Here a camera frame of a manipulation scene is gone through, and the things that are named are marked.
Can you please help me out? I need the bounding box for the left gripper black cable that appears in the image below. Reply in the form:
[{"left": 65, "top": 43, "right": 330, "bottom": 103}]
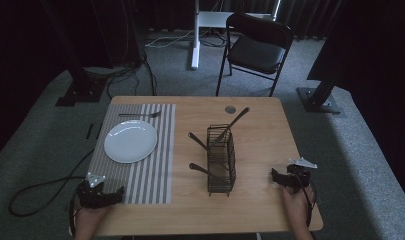
[{"left": 68, "top": 188, "right": 83, "bottom": 236}]

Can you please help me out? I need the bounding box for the person's right hand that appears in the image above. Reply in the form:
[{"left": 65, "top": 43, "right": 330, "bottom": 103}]
[{"left": 279, "top": 184, "right": 316, "bottom": 232}]

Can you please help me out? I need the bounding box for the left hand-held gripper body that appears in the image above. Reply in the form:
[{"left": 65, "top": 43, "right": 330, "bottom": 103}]
[{"left": 77, "top": 172, "right": 108, "bottom": 210}]

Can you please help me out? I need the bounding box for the silver fork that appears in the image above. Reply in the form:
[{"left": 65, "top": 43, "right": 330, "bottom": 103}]
[{"left": 118, "top": 110, "right": 162, "bottom": 119}]

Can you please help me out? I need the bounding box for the black metal stand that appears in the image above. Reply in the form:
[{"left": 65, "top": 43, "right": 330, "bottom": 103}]
[
  {"left": 39, "top": 0, "right": 108, "bottom": 108},
  {"left": 296, "top": 66, "right": 345, "bottom": 116}
]

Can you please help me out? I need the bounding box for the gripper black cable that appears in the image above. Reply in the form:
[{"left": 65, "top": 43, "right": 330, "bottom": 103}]
[
  {"left": 68, "top": 188, "right": 83, "bottom": 236},
  {"left": 298, "top": 173, "right": 318, "bottom": 229}
]

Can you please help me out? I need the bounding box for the dark curtain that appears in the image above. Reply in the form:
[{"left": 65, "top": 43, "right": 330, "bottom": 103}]
[{"left": 136, "top": 0, "right": 345, "bottom": 41}]

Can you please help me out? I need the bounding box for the person's left hand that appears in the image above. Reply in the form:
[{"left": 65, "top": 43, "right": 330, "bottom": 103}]
[{"left": 73, "top": 204, "right": 112, "bottom": 238}]

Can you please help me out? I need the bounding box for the black wire cutlery rack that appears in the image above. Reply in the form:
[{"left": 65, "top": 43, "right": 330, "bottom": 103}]
[{"left": 206, "top": 123, "right": 238, "bottom": 198}]

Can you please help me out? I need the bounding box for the grey striped placemat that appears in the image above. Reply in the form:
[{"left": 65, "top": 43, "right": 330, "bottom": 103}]
[{"left": 87, "top": 103, "right": 177, "bottom": 205}]

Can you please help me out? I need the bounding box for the white round plate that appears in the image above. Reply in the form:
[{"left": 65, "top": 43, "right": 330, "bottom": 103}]
[{"left": 103, "top": 119, "right": 158, "bottom": 164}]

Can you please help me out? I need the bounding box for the black floor cable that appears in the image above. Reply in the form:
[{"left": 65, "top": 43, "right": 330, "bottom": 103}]
[{"left": 7, "top": 148, "right": 96, "bottom": 218}]

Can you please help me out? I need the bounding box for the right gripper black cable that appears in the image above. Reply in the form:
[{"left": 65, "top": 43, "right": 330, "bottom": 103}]
[{"left": 298, "top": 173, "right": 318, "bottom": 229}]

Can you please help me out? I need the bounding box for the white floor cable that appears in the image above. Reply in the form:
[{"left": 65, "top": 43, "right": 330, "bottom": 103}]
[{"left": 144, "top": 28, "right": 195, "bottom": 49}]

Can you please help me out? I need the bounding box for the long black-handled utensil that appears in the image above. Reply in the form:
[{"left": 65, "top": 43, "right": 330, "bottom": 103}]
[{"left": 215, "top": 106, "right": 251, "bottom": 144}]

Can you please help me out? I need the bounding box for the bundle of black cables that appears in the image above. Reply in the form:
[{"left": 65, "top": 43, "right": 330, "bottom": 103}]
[{"left": 83, "top": 49, "right": 158, "bottom": 100}]

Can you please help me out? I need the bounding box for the black folding chair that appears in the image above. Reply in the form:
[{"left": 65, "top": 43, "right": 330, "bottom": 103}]
[{"left": 215, "top": 12, "right": 295, "bottom": 98}]

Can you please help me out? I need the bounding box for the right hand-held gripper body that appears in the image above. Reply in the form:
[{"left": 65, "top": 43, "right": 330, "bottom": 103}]
[{"left": 285, "top": 156, "right": 319, "bottom": 196}]

